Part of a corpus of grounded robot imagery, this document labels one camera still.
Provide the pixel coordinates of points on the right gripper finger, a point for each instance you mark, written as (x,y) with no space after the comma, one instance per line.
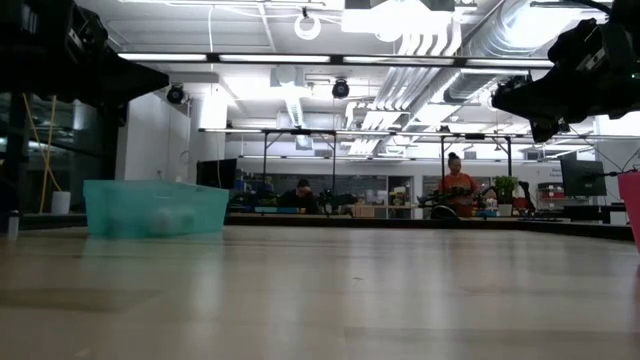
(530,100)

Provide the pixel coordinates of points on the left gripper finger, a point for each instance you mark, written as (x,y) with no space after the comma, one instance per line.
(135,82)

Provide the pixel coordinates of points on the black background robot arm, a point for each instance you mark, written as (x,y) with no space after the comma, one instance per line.
(335,201)

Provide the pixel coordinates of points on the teal translucent plastic bin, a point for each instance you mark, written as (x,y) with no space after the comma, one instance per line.
(125,210)

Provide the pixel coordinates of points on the red translucent plastic bin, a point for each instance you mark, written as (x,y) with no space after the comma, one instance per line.
(631,210)

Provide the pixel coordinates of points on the green leafy plant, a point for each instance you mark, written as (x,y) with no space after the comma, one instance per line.
(506,185)

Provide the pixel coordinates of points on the black computer monitor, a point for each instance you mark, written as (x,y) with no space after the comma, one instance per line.
(216,174)
(582,177)

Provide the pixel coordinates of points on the red storage box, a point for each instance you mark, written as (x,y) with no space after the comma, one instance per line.
(550,192)

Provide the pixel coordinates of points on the white plant pot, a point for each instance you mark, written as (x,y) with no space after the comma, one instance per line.
(505,210)

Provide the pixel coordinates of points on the white cylindrical container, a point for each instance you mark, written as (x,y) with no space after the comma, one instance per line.
(61,204)

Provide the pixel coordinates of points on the small grey cylinder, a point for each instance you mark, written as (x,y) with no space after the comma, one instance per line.
(13,225)

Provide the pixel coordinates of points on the cardboard box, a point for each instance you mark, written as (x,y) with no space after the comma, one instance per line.
(365,211)

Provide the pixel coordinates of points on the black ceiling camera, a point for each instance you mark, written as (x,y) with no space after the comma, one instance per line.
(175,95)
(340,89)

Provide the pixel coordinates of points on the black workstation frame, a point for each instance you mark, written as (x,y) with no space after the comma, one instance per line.
(475,135)
(300,132)

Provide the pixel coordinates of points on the black aluminium table frame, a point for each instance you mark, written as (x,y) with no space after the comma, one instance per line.
(350,220)

